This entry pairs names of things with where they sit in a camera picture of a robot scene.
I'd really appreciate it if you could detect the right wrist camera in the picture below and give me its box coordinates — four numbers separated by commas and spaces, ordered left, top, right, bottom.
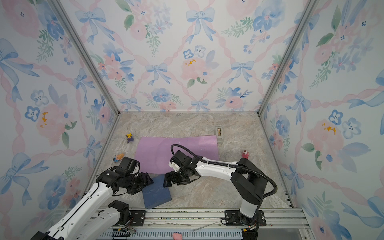
169, 162, 180, 172

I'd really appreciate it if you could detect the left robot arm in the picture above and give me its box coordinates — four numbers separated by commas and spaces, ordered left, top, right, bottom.
32, 157, 154, 240

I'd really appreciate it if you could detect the orange toy figure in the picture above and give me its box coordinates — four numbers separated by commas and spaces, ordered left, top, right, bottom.
113, 153, 125, 163

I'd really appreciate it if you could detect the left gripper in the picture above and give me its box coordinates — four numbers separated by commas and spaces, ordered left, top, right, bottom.
125, 171, 155, 195

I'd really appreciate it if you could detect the pink red toy figure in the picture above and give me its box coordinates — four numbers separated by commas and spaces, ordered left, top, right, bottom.
242, 150, 250, 159

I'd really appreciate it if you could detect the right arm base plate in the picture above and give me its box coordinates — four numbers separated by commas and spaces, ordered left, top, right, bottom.
222, 210, 267, 227

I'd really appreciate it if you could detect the purple wrapping paper sheet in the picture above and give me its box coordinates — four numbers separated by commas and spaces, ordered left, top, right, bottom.
134, 135, 220, 175

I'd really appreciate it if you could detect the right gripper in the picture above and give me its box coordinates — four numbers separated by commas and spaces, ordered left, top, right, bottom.
162, 168, 190, 190

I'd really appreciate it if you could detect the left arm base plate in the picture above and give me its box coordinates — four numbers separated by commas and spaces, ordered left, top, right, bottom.
118, 210, 146, 227

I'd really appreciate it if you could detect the pink object on rail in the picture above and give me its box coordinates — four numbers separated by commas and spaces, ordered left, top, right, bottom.
172, 233, 183, 240

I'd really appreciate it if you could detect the dark blue gift box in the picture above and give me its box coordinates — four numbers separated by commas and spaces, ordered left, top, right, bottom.
142, 175, 172, 209

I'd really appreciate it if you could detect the yellow purple toy figure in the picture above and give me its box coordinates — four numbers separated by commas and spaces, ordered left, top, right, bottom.
126, 134, 134, 144

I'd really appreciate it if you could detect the black corrugated cable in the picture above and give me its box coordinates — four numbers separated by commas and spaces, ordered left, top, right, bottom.
170, 143, 279, 200

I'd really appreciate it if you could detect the aluminium rail frame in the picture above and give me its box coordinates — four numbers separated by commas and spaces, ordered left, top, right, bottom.
91, 208, 315, 240

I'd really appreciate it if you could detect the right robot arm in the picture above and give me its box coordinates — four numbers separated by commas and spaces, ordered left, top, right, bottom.
163, 151, 269, 226

